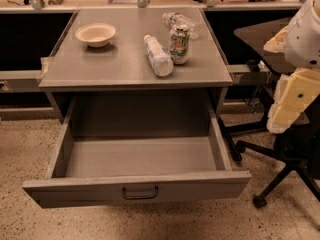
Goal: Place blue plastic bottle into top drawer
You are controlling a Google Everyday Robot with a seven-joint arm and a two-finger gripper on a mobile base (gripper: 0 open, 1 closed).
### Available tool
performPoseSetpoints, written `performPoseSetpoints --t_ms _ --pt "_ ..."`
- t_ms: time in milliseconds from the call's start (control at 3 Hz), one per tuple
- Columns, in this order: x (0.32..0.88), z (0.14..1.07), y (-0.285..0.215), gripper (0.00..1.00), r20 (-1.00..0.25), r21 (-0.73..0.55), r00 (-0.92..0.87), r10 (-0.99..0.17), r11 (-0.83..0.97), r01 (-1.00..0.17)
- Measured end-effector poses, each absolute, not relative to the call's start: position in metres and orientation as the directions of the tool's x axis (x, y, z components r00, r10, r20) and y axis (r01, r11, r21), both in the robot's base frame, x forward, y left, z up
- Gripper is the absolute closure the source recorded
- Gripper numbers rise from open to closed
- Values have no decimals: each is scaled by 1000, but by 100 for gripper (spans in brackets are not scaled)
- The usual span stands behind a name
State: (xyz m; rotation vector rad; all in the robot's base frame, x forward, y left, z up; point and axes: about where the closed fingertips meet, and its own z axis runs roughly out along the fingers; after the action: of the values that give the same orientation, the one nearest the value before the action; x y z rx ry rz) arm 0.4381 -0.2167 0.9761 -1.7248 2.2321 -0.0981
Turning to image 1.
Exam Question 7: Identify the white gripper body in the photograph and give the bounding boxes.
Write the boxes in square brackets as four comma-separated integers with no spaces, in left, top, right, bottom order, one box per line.
[294,67,320,84]

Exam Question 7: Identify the grey metal cabinet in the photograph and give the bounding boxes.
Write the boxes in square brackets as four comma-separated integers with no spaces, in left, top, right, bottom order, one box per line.
[38,6,234,122]

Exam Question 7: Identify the crumpled clear plastic bottle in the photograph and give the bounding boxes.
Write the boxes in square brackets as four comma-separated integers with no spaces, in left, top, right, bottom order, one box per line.
[162,12,201,40]

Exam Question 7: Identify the white paper bowl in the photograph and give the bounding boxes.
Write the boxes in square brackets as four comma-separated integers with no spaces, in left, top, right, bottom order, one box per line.
[76,23,116,48]

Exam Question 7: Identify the grey open top drawer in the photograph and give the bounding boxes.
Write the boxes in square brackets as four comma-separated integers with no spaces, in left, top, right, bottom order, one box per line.
[23,93,251,208]

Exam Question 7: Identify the green soda can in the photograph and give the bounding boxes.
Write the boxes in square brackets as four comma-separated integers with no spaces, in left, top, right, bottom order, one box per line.
[169,25,190,65]

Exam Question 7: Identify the black office chair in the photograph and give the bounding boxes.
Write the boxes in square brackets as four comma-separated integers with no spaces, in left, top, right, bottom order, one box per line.
[219,16,320,208]

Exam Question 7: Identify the black drawer handle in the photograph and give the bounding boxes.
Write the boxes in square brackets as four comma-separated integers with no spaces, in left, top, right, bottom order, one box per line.
[122,186,158,200]

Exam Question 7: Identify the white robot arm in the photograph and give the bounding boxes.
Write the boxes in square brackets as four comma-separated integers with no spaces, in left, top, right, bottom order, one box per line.
[264,0,320,134]

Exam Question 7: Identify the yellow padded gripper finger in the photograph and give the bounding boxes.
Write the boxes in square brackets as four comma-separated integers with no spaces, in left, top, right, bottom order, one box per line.
[267,73,320,134]

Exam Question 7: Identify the clear plastic water bottle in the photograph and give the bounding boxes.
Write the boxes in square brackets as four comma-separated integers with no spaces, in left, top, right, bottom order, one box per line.
[144,35,174,77]

